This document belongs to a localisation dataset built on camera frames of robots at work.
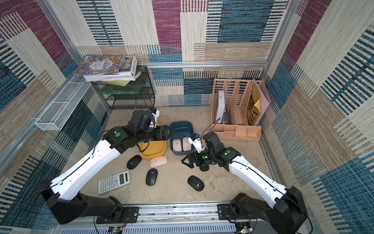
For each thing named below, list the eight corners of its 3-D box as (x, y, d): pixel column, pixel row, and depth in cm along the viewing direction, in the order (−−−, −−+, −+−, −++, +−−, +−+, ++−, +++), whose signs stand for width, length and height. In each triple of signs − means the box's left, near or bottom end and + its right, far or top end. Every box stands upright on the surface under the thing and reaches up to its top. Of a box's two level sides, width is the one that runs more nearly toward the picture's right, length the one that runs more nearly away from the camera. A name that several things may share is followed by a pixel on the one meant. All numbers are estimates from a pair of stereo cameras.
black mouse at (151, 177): (145, 185, 84) (144, 184, 82) (148, 170, 90) (147, 168, 88) (156, 185, 84) (155, 184, 82) (158, 170, 90) (157, 168, 88)
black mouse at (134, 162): (126, 167, 92) (124, 165, 89) (137, 155, 97) (135, 153, 94) (131, 171, 90) (130, 169, 87) (142, 159, 95) (141, 156, 92)
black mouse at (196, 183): (185, 182, 85) (185, 181, 83) (191, 174, 88) (191, 173, 86) (200, 193, 81) (201, 192, 79) (206, 185, 84) (206, 184, 82)
